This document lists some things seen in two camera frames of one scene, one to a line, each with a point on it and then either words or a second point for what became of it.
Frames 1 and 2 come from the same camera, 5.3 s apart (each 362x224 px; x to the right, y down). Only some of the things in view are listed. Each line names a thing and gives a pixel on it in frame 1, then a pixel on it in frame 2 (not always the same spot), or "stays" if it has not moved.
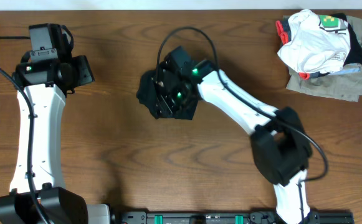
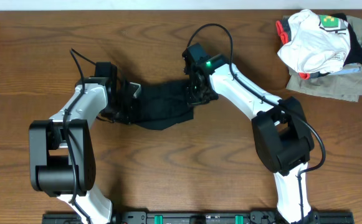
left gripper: x=83 y=65 → x=133 y=109
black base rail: x=228 y=217 stays
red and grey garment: x=284 y=30 stays
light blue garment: x=349 y=68 stays
